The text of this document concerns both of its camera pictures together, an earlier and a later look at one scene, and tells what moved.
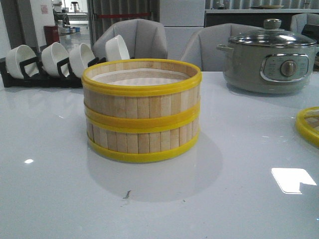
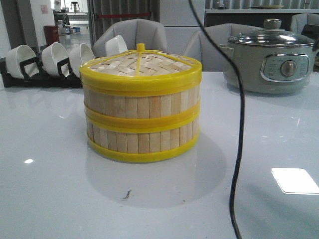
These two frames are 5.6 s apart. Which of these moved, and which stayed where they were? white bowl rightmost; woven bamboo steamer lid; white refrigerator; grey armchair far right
Moved: woven bamboo steamer lid
Stayed: white bowl rightmost; grey armchair far right; white refrigerator
